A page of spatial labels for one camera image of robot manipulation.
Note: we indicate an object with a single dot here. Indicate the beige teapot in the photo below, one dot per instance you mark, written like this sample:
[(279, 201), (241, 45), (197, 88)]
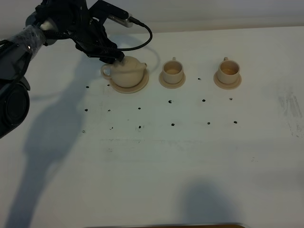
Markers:
[(127, 73)]

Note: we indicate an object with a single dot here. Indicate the beige saucer near teapot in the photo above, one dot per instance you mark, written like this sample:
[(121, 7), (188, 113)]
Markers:
[(164, 82)]

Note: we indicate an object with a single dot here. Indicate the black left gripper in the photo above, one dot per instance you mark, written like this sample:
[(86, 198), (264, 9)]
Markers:
[(90, 36)]

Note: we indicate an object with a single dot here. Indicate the beige teacup near teapot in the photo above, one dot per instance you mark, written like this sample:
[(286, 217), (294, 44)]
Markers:
[(172, 71)]

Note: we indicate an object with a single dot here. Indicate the beige saucer far right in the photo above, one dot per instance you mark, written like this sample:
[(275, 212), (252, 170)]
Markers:
[(227, 86)]

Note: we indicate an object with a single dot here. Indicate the beige teacup far right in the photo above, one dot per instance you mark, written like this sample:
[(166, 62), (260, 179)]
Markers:
[(228, 71)]

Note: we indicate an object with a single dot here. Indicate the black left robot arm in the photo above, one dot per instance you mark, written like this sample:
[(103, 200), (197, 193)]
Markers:
[(51, 21)]

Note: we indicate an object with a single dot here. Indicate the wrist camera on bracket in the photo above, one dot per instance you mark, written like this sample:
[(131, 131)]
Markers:
[(102, 11)]

